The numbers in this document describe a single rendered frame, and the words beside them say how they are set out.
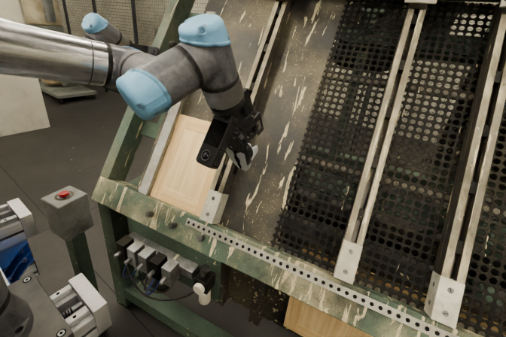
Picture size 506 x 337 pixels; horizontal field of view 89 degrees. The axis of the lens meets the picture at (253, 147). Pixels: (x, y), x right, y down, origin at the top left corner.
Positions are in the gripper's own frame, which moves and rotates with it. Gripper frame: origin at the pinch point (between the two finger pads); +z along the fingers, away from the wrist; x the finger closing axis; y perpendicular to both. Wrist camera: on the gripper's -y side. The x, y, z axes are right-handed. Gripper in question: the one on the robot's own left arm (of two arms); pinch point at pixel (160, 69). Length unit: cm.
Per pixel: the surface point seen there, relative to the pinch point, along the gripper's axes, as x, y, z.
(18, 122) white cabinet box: -57, 341, 133
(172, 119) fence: 22.1, -2.7, 8.2
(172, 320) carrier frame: 122, 16, 45
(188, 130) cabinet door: 27.7, -10.1, 10.6
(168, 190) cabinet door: 55, -1, 10
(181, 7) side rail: -43.1, -2.2, 10.8
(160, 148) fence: 35.8, 3.3, 8.2
